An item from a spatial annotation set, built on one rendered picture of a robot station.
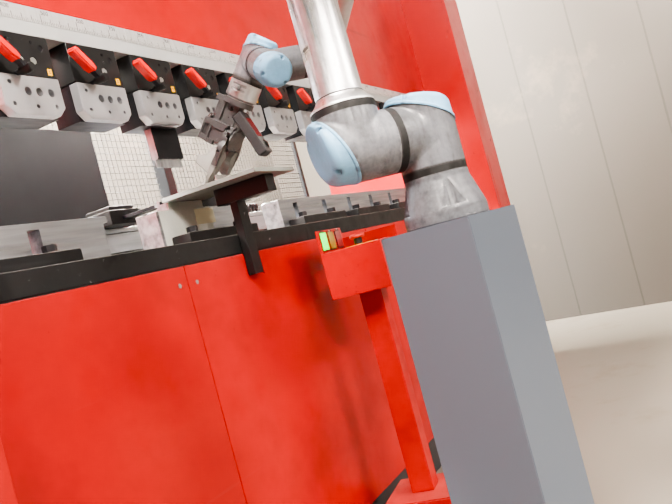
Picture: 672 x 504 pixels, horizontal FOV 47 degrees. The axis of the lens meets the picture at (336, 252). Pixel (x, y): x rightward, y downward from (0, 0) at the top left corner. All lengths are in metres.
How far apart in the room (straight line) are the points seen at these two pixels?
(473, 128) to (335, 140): 2.58
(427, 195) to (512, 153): 3.80
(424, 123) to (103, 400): 0.72
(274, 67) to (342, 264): 0.53
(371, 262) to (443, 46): 2.14
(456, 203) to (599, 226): 3.65
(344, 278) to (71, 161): 0.95
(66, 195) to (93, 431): 1.14
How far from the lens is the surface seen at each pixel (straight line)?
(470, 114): 3.82
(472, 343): 1.30
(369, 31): 3.41
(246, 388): 1.71
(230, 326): 1.69
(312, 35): 1.34
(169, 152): 1.92
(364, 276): 1.91
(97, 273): 1.42
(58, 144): 2.42
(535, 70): 5.05
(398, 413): 2.03
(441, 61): 3.89
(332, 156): 1.27
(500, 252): 1.33
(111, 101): 1.77
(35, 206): 2.28
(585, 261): 5.01
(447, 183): 1.33
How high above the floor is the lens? 0.77
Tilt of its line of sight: level
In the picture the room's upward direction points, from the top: 15 degrees counter-clockwise
